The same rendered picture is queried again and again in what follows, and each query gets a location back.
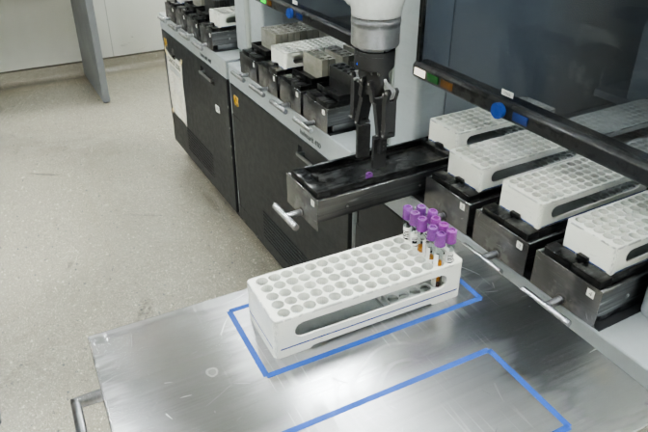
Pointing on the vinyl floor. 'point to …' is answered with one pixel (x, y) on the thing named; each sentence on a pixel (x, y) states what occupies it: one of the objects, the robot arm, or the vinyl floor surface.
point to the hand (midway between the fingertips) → (370, 148)
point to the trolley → (366, 371)
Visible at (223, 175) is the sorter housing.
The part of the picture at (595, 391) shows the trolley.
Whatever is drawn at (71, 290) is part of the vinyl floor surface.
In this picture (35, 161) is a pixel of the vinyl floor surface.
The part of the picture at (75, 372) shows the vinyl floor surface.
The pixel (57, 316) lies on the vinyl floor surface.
